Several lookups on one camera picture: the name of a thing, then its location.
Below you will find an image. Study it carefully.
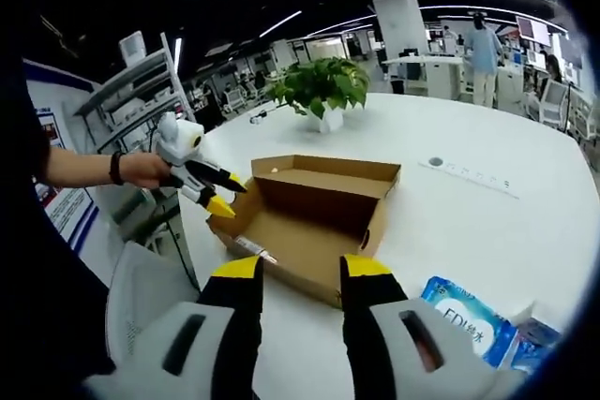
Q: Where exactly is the person's left hand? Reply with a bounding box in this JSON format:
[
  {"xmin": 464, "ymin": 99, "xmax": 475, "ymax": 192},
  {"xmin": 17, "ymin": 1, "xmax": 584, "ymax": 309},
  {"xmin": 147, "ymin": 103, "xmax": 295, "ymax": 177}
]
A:
[{"xmin": 120, "ymin": 151, "xmax": 184, "ymax": 190}]

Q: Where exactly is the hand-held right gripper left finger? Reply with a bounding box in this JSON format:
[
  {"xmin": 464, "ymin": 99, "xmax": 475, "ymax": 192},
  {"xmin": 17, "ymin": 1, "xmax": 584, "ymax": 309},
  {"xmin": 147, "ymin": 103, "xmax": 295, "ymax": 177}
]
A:
[{"xmin": 82, "ymin": 254, "xmax": 265, "ymax": 400}]

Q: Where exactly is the white spray bottle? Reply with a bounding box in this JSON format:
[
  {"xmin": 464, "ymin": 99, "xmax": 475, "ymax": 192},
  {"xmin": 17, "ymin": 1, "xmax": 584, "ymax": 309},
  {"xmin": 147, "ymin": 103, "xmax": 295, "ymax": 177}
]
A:
[{"xmin": 235, "ymin": 235, "xmax": 278, "ymax": 264}]

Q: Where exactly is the wall poster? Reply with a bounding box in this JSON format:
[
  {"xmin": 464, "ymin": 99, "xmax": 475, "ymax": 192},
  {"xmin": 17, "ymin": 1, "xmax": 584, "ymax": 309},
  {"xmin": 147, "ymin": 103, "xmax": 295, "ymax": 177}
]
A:
[{"xmin": 22, "ymin": 59, "xmax": 103, "ymax": 255}]

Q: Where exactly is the green plant in white pot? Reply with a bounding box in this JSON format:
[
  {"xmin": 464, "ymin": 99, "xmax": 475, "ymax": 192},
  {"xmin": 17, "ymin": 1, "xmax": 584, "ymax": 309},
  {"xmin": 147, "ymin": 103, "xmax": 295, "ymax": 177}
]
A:
[{"xmin": 263, "ymin": 56, "xmax": 372, "ymax": 135}]

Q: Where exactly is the person's dark clothing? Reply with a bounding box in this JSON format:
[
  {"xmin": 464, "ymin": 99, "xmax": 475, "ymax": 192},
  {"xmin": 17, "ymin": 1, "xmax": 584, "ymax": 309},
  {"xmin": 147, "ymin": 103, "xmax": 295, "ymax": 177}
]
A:
[{"xmin": 18, "ymin": 104, "xmax": 116, "ymax": 387}]

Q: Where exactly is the brown cardboard shoe box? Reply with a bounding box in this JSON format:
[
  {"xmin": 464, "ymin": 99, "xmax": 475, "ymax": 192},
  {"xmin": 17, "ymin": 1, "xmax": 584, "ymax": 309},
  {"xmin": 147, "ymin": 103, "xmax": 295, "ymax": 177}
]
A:
[{"xmin": 205, "ymin": 153, "xmax": 403, "ymax": 311}]

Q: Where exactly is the white square pillar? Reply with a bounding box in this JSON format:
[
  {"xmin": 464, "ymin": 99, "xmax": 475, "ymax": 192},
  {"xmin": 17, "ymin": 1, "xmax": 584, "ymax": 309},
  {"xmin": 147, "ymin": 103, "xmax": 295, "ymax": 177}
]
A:
[{"xmin": 372, "ymin": 0, "xmax": 427, "ymax": 63}]

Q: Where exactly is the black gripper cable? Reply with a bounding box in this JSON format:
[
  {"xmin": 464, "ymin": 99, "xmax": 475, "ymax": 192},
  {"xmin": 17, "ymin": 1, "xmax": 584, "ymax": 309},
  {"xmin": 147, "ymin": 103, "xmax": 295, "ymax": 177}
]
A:
[{"xmin": 162, "ymin": 201, "xmax": 199, "ymax": 289}]

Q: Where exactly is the wall monitor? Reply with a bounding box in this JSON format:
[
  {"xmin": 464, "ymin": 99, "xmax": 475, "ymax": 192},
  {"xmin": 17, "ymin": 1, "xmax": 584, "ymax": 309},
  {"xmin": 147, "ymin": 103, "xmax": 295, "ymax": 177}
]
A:
[{"xmin": 514, "ymin": 14, "xmax": 550, "ymax": 44}]

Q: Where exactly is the black wristband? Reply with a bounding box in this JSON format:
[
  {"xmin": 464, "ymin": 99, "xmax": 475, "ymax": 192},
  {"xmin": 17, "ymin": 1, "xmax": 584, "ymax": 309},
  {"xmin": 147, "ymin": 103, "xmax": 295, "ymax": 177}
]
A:
[{"xmin": 108, "ymin": 150, "xmax": 127, "ymax": 186}]

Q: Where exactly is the white standing desk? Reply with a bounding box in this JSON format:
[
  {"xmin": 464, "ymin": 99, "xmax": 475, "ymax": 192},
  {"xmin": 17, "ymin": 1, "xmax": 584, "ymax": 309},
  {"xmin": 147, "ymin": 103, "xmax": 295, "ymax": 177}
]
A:
[{"xmin": 381, "ymin": 52, "xmax": 466, "ymax": 102}]

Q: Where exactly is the white plastic bag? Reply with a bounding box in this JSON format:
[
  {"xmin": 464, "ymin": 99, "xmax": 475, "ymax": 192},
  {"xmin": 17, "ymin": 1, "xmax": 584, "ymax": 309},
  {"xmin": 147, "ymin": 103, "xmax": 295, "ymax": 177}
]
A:
[{"xmin": 104, "ymin": 239, "xmax": 203, "ymax": 374}]

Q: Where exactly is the white office chair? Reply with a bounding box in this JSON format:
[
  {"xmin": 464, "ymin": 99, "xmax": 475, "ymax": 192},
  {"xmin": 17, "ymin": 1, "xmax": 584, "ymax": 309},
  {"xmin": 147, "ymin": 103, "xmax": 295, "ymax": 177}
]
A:
[{"xmin": 528, "ymin": 78, "xmax": 572, "ymax": 130}]

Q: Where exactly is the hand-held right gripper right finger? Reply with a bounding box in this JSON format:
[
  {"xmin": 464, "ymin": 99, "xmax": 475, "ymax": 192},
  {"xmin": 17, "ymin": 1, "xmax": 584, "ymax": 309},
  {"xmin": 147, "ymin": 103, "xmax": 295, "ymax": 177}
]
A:
[{"xmin": 337, "ymin": 253, "xmax": 499, "ymax": 400}]

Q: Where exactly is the metal shelf rack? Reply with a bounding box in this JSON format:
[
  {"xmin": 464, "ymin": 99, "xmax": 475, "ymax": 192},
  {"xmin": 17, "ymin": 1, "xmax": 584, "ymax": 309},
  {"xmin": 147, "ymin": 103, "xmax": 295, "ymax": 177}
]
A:
[{"xmin": 71, "ymin": 31, "xmax": 199, "ymax": 163}]

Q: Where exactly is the white blue wet wipes pack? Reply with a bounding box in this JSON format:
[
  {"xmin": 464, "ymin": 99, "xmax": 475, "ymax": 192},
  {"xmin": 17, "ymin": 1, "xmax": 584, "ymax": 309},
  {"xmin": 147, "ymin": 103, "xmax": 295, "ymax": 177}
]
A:
[{"xmin": 419, "ymin": 274, "xmax": 520, "ymax": 369}]

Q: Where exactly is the table socket strip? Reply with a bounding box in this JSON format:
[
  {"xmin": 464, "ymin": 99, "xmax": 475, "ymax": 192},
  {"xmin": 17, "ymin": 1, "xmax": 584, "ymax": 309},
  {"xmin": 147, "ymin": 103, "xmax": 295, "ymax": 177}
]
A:
[{"xmin": 415, "ymin": 155, "xmax": 522, "ymax": 200}]

